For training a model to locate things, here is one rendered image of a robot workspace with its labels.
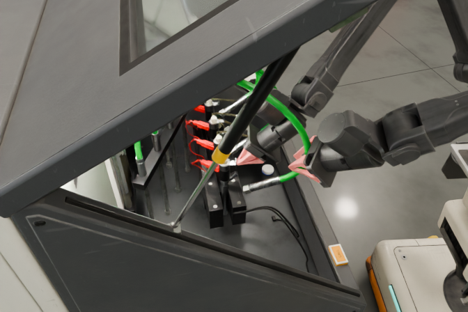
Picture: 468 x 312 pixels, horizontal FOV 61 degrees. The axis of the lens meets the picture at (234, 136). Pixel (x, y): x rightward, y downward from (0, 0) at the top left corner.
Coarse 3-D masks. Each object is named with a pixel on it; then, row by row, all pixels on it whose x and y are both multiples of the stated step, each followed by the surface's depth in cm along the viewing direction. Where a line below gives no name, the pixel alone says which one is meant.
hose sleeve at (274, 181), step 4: (276, 176) 87; (264, 180) 89; (268, 180) 88; (272, 180) 87; (276, 180) 87; (252, 184) 90; (256, 184) 89; (260, 184) 89; (264, 184) 88; (268, 184) 88; (272, 184) 87; (276, 184) 87; (252, 188) 90; (256, 188) 89; (260, 188) 89
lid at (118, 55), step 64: (64, 0) 70; (128, 0) 54; (192, 0) 48; (256, 0) 37; (320, 0) 33; (64, 64) 52; (128, 64) 43; (192, 64) 36; (256, 64) 36; (64, 128) 41; (128, 128) 38; (0, 192) 40
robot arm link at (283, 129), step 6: (288, 108) 86; (294, 108) 90; (294, 114) 87; (300, 114) 88; (282, 120) 88; (288, 120) 87; (300, 120) 88; (276, 126) 89; (282, 126) 88; (288, 126) 87; (282, 132) 88; (288, 132) 88; (294, 132) 88; (288, 138) 89
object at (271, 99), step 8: (248, 88) 72; (272, 96) 72; (272, 104) 73; (280, 104) 73; (288, 112) 74; (296, 120) 75; (296, 128) 76; (304, 136) 77; (136, 144) 88; (304, 144) 78; (136, 152) 89; (304, 152) 80; (136, 160) 91; (304, 168) 82; (280, 176) 87; (288, 176) 85
